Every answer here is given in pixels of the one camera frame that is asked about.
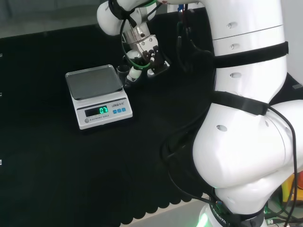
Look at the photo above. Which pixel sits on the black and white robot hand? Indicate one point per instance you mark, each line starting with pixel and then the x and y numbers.
pixel 148 46

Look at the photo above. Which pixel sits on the small clear glass beaker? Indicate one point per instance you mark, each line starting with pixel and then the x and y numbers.
pixel 122 72

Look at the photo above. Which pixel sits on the white electronic balance steel pan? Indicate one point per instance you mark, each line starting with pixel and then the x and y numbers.
pixel 99 99

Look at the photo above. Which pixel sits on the black bench cloth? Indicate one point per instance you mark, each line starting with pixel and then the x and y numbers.
pixel 71 165

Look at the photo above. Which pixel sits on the yellow stop button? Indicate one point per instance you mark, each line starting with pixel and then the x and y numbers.
pixel 286 186

